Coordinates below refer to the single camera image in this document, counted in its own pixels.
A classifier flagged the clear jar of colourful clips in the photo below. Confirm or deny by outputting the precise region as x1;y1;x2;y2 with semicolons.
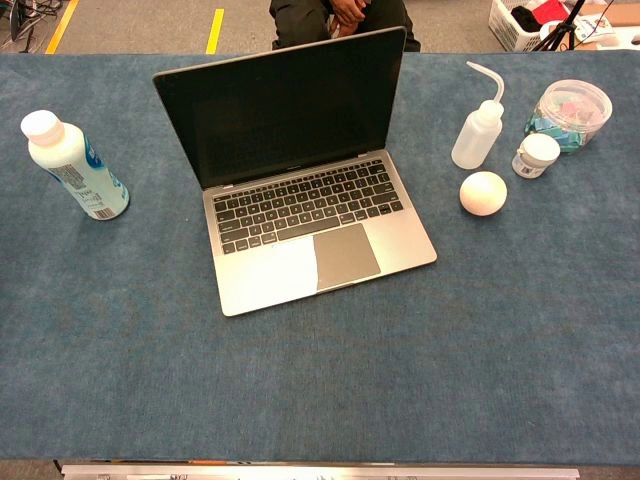
524;78;614;155

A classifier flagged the white bottle with blue label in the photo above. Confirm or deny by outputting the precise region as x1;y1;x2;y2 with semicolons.
20;109;131;221

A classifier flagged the blue felt table cloth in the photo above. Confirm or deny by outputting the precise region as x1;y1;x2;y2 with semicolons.
0;49;640;464

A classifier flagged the silver laptop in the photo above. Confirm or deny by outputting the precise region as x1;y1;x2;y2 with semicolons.
152;25;438;318

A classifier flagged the white plastic laundry basket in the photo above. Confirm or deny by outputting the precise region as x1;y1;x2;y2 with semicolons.
487;0;576;53

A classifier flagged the black tripod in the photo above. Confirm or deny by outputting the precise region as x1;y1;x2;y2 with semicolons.
535;0;587;52

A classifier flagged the translucent squeeze wash bottle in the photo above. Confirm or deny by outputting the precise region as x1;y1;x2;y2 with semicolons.
450;60;506;171

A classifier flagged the yellow floor tape strip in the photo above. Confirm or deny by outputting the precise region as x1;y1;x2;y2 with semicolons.
44;0;80;55
205;8;226;55

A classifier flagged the aluminium rail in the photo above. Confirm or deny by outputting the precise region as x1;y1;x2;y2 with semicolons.
60;463;581;480

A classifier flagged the orange round ball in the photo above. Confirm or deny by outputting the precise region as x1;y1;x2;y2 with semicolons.
459;170;509;217

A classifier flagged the small white-lidded jar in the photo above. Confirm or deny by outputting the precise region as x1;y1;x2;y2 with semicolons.
511;132;562;179

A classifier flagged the seated person in dark clothes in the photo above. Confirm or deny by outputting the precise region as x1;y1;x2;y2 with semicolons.
268;0;422;53

